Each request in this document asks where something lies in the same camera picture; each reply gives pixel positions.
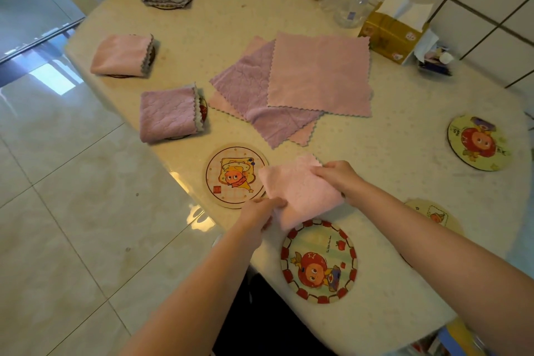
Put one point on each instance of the person's right hand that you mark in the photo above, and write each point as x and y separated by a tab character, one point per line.
344	180

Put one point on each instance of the person's left hand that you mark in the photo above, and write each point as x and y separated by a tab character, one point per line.
254	216

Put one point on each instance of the person's left thumb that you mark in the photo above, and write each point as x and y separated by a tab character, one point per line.
268	225

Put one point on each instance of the person's right thumb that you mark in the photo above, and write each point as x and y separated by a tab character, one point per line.
322	175

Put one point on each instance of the small pink cloth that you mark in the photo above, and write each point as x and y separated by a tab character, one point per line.
298	195

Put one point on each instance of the person's right forearm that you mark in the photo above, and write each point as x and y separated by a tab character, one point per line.
442	259

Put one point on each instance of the person's left forearm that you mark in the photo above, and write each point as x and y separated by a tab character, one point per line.
192	301

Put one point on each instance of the beige round cartoon coaster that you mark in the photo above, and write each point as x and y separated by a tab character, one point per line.
231	176

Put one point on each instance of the red-rimmed round cartoon coaster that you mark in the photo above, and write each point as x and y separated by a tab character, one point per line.
319	262

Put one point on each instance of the person's black trousers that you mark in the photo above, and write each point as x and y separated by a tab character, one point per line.
267	318

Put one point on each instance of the large flat pink cloth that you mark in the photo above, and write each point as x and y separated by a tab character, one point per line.
321	74

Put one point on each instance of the flat purple quilted cloth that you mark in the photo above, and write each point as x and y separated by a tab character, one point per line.
248	91

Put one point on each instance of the pale yellow round coaster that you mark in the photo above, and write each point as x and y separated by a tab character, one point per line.
436	214

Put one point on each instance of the folded purple quilted cloth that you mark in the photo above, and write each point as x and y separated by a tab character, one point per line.
167	114

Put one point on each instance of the yellow tissue box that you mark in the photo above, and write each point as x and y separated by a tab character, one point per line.
390	36

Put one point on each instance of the green round cartoon coaster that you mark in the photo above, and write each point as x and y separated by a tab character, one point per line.
477	143

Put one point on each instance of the small clear container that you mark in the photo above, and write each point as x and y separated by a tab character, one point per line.
436	63

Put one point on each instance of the white tissue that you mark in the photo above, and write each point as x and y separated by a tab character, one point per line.
406	5

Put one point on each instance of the blue yellow package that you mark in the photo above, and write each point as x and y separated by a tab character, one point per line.
452	339

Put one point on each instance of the folded pink cloth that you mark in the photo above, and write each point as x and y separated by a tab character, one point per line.
121	55

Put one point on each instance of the metal door track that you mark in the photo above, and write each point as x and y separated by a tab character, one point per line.
37	40

